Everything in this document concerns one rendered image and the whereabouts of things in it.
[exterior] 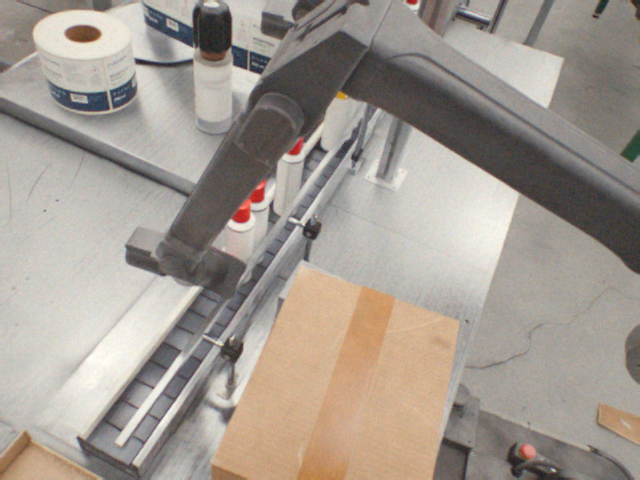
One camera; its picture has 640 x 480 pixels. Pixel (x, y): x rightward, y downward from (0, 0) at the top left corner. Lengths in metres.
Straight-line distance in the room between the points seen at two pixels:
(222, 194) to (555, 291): 2.05
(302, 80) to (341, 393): 0.42
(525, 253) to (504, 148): 2.17
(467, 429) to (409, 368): 0.98
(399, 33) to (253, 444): 0.47
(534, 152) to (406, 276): 0.80
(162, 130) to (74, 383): 0.62
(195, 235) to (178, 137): 0.68
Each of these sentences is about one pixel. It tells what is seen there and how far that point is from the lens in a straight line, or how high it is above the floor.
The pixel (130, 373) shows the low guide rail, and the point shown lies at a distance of 0.95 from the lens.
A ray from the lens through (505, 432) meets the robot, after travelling 1.81.
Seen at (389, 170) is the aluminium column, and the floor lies 0.87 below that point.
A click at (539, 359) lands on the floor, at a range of 2.29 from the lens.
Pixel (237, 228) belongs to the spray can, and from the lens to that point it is 0.95.
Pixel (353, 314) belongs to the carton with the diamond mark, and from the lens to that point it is 0.77.
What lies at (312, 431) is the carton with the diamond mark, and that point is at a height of 1.12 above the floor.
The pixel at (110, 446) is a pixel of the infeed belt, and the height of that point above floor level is 0.88.
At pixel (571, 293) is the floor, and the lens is 2.56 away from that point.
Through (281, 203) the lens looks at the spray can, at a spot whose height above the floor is 0.92.
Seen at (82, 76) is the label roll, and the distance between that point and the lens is 1.39.
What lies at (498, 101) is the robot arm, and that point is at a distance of 0.43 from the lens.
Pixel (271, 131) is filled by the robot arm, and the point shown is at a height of 1.47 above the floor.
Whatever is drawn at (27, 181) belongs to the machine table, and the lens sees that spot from 1.38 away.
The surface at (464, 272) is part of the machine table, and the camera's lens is 1.27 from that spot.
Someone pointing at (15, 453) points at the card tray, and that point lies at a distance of 1.02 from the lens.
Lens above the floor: 1.76
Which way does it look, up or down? 49 degrees down
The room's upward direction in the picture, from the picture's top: 12 degrees clockwise
